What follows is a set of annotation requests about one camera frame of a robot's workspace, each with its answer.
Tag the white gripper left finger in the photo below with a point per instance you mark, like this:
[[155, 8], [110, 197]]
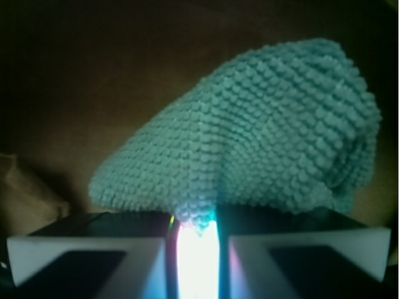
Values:
[[103, 255]]

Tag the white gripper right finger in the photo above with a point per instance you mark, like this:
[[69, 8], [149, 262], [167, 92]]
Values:
[[265, 253]]

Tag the blue terry cloth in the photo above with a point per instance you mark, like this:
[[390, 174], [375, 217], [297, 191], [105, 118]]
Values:
[[290, 126]]

